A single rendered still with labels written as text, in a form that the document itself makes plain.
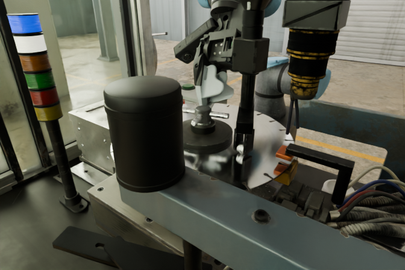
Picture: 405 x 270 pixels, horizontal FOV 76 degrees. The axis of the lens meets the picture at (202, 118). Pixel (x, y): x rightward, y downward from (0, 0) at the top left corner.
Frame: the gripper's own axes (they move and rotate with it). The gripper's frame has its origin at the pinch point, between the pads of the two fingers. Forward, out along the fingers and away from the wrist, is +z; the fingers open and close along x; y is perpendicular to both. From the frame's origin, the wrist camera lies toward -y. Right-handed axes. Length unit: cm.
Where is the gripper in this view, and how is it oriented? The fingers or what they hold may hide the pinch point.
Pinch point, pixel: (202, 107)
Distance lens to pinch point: 51.0
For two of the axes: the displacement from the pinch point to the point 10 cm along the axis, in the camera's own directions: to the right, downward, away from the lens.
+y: 7.7, 0.8, -6.3
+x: 6.1, 1.9, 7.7
